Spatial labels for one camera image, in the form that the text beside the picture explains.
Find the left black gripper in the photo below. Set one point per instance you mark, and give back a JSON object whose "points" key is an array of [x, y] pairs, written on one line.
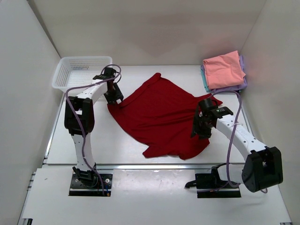
{"points": [[118, 95]]}

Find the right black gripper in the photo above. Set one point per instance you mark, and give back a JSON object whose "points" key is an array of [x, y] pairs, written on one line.
{"points": [[201, 134]]}

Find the red t shirt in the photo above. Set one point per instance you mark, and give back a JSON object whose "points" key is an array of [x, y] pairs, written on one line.
{"points": [[160, 114]]}

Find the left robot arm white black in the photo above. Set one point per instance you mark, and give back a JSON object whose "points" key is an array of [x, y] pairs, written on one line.
{"points": [[80, 119]]}

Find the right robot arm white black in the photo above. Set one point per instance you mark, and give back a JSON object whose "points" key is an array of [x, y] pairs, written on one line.
{"points": [[263, 165]]}

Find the folded teal t shirt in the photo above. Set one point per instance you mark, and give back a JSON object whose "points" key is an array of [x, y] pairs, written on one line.
{"points": [[204, 80]]}

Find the white plastic basket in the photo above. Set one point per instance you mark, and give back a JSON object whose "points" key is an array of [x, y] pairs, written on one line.
{"points": [[78, 71]]}

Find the folded purple t shirt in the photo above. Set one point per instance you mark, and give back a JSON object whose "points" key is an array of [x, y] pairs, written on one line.
{"points": [[237, 87]]}

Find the folded pink t shirt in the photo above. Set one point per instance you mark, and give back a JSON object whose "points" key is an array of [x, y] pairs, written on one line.
{"points": [[223, 71]]}

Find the aluminium rail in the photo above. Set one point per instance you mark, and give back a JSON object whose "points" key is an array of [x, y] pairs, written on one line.
{"points": [[154, 166]]}

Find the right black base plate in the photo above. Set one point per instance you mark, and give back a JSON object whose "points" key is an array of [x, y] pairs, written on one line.
{"points": [[208, 186]]}

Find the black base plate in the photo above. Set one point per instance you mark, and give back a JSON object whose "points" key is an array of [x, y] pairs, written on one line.
{"points": [[95, 189], [208, 186]]}

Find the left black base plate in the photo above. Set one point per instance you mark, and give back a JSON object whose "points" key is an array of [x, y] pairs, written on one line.
{"points": [[95, 189]]}

